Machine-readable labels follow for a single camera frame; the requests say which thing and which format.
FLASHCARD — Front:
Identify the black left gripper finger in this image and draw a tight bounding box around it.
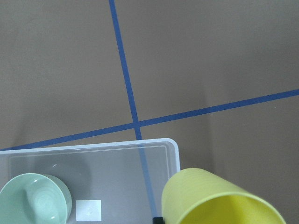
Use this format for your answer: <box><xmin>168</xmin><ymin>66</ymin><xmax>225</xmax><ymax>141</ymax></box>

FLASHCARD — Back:
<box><xmin>152</xmin><ymin>217</ymin><xmax>164</xmax><ymax>224</ymax></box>

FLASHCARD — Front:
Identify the clear plastic box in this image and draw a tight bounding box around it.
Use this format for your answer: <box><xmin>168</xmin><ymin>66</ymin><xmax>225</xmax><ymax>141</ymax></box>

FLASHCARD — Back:
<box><xmin>0</xmin><ymin>138</ymin><xmax>180</xmax><ymax>224</ymax></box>

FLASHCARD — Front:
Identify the pale green bowl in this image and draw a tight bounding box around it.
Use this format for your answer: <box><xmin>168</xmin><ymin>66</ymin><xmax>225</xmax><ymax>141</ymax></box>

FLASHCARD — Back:
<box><xmin>0</xmin><ymin>173</ymin><xmax>72</xmax><ymax>224</ymax></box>

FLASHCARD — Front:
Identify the yellow plastic cup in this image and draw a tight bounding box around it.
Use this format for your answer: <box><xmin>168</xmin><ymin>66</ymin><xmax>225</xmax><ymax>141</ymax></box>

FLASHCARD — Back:
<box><xmin>161</xmin><ymin>168</ymin><xmax>285</xmax><ymax>224</ymax></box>

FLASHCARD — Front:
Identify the white label in box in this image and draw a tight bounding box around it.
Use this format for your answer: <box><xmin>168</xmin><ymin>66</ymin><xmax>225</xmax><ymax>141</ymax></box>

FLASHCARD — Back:
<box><xmin>76</xmin><ymin>200</ymin><xmax>102</xmax><ymax>221</ymax></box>

